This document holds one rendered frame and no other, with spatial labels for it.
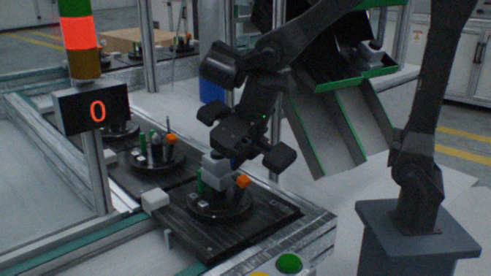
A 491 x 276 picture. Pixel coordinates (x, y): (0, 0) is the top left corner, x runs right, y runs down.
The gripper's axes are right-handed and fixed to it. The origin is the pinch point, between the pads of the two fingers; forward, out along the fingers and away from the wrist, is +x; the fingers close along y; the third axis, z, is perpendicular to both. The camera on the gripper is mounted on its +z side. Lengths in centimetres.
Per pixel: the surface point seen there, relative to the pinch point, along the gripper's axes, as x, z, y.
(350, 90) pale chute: 0.6, -47.6, 3.1
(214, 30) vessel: 20, -75, -62
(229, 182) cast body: 8.6, -1.5, -0.6
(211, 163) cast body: 5.5, 0.2, -4.8
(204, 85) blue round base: 43, -72, -58
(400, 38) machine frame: 20, -174, -11
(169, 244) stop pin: 19.2, 11.2, -2.6
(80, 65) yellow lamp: -9.2, 14.4, -26.0
